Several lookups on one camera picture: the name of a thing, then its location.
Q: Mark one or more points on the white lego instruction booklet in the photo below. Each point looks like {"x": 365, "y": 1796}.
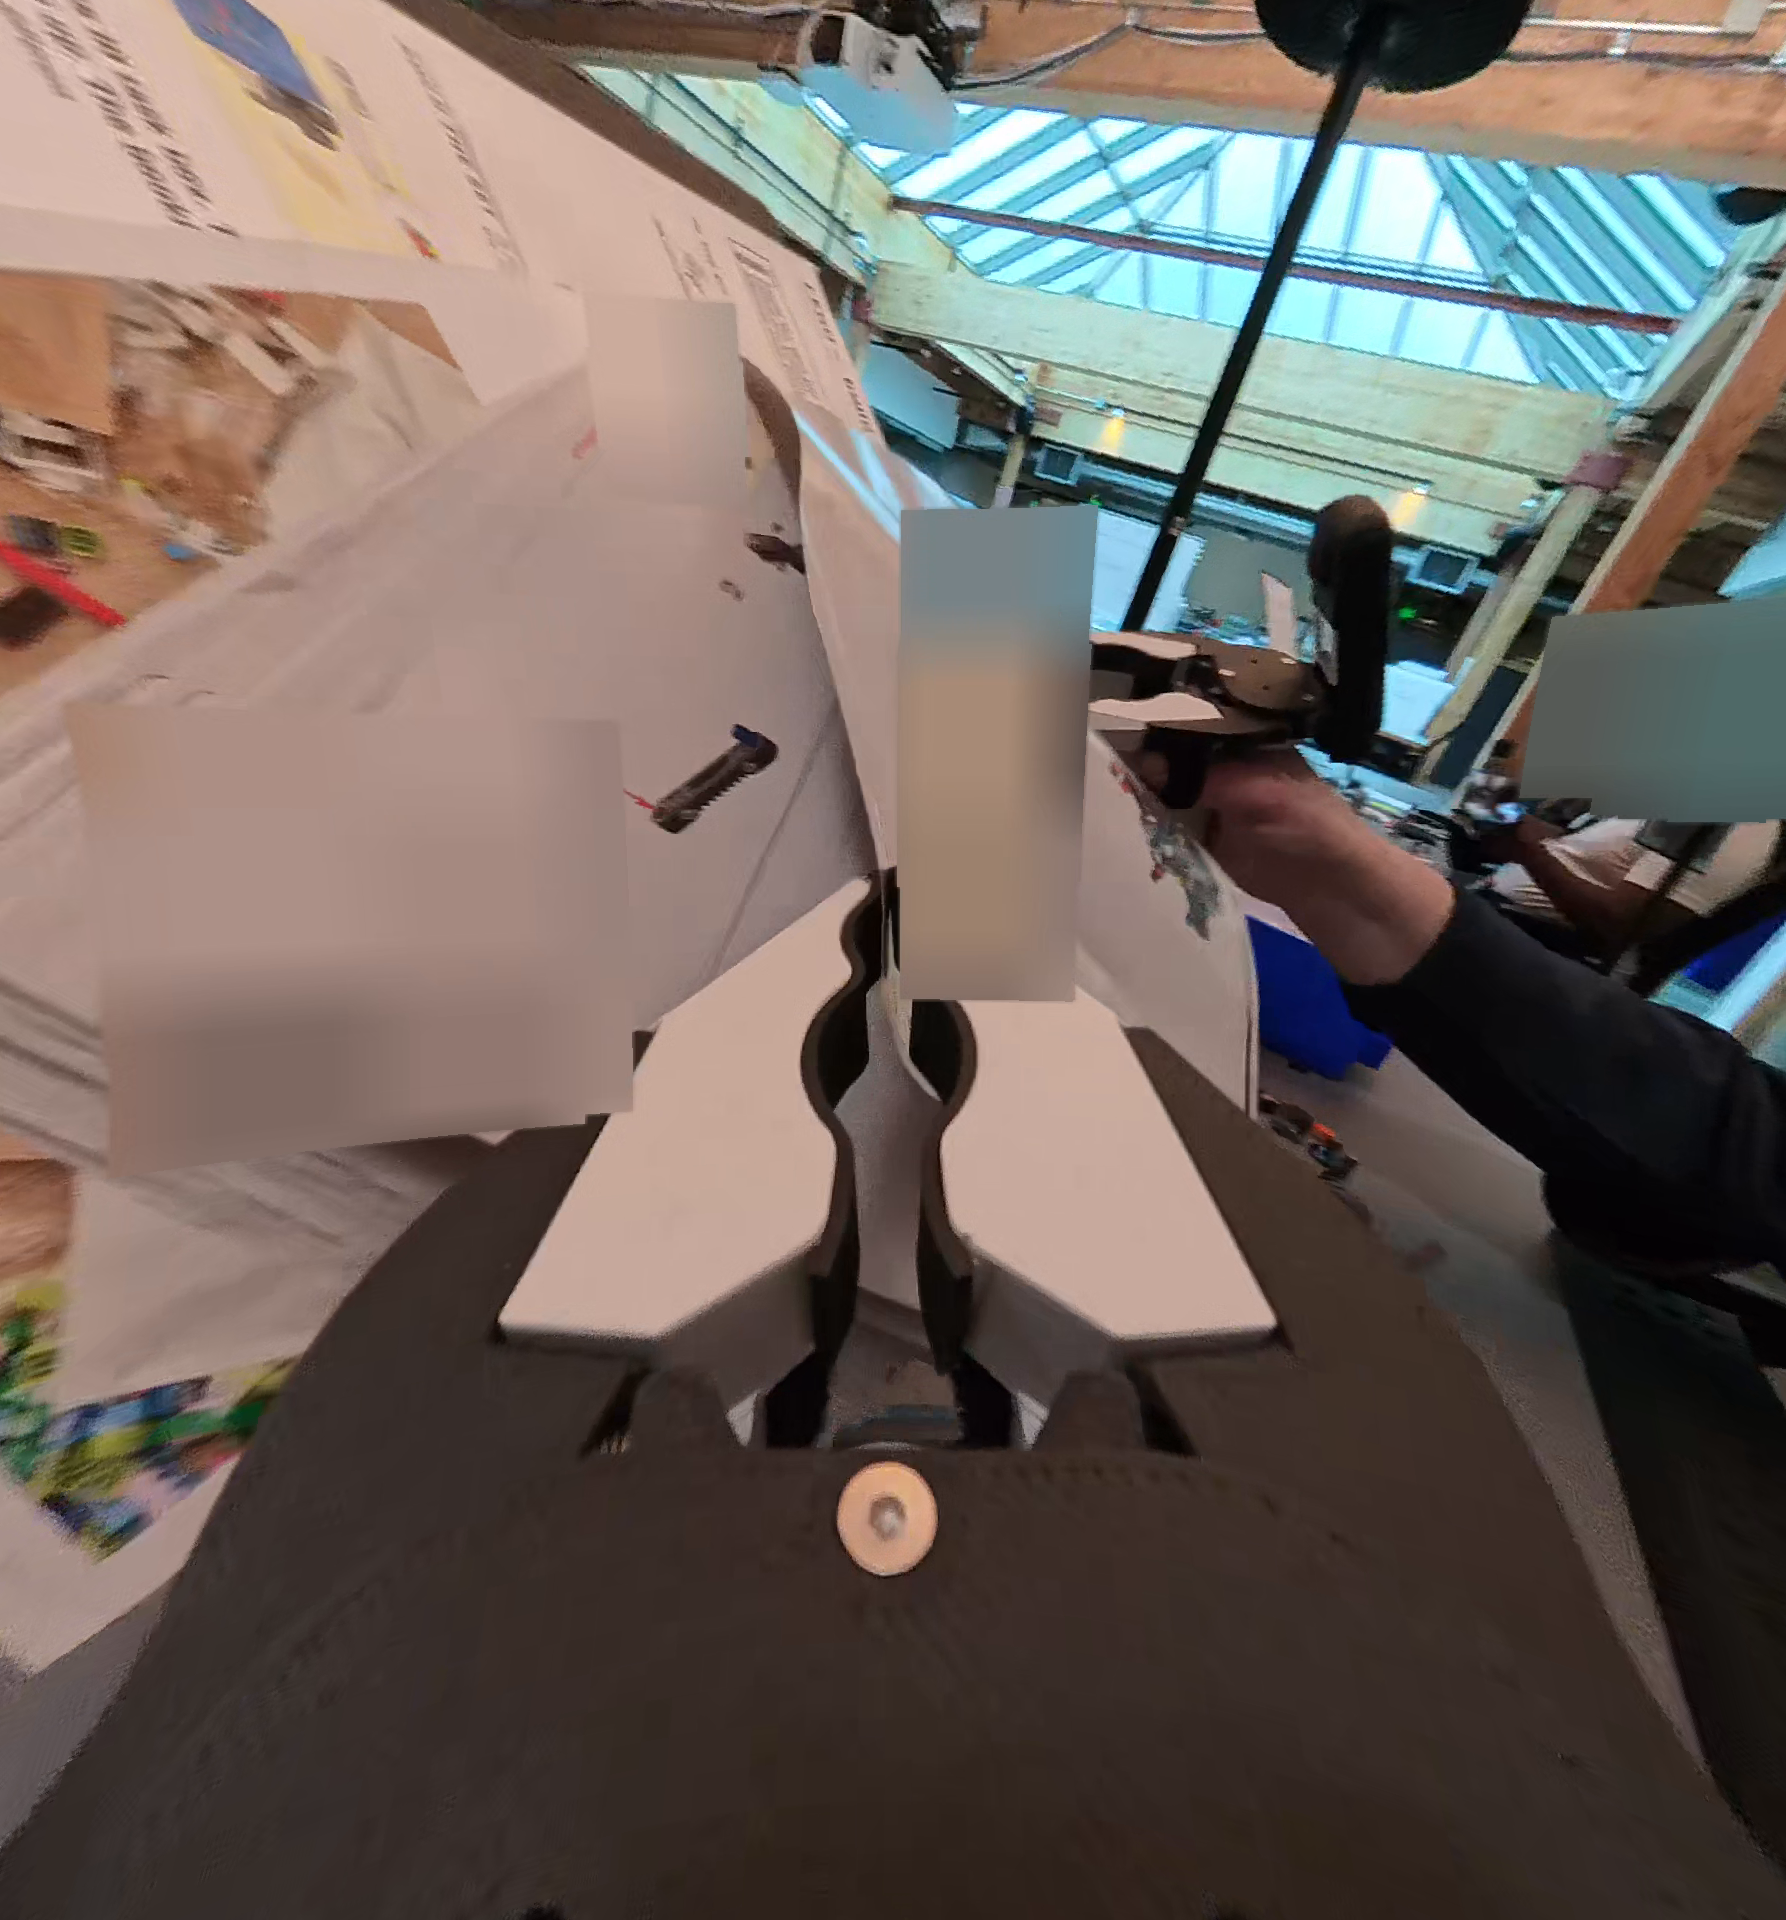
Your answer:
{"x": 502, "y": 495}

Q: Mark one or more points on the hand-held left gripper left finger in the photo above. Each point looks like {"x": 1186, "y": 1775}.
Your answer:
{"x": 697, "y": 1185}

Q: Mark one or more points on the white ceiling device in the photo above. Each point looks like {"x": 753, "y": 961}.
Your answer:
{"x": 879, "y": 74}

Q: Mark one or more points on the black pole stand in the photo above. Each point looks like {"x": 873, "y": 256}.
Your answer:
{"x": 1253, "y": 301}

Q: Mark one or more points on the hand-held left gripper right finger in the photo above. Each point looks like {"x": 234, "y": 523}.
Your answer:
{"x": 1103, "y": 1200}

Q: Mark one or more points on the person's right forearm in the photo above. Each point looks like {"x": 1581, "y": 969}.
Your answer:
{"x": 1614, "y": 1080}

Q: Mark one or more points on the cluster of small lego pieces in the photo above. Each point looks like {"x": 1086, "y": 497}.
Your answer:
{"x": 1311, "y": 1136}

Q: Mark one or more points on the blue bin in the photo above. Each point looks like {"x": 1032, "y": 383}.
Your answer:
{"x": 1305, "y": 1005}

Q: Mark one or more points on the person's right hand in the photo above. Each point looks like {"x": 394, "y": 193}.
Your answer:
{"x": 1313, "y": 871}

